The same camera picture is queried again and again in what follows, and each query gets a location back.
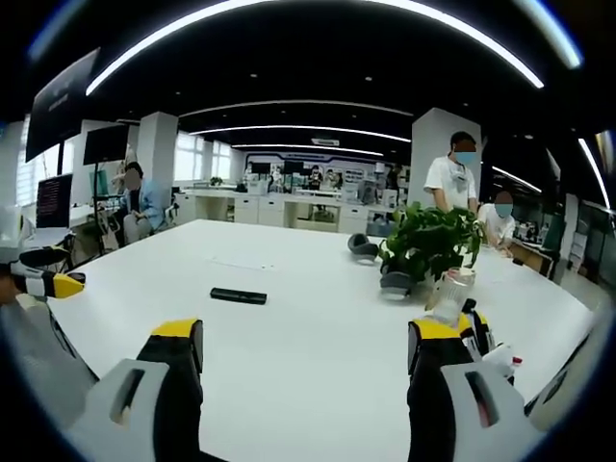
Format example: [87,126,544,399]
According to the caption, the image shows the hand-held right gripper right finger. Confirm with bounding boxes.
[405,317,541,462]

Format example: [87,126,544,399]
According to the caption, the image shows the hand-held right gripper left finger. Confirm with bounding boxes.
[64,317,206,462]

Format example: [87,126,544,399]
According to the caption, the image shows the black remote control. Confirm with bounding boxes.
[209,286,269,306]

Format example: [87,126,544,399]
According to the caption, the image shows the dark monitor with text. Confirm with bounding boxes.
[35,173,74,230]

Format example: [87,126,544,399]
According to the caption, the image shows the white spray bottle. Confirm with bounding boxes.
[479,343,526,387]

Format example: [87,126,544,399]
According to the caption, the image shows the black and yellow tool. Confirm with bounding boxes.
[458,297,498,358]

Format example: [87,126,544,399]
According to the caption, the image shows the black monitor on stand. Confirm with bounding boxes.
[82,125,131,167]

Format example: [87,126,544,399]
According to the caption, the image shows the grey slipper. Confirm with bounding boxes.
[346,232,381,267]
[379,270,414,303]

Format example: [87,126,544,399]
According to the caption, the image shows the large black hanging screen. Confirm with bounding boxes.
[24,46,103,164]

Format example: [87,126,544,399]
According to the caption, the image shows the green potted plant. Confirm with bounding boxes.
[378,201,488,286]

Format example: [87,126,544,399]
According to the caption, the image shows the white cabinet counter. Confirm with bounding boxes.
[173,186,401,234]

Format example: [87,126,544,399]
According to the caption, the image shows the white table cable cover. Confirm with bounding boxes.
[207,254,276,271]

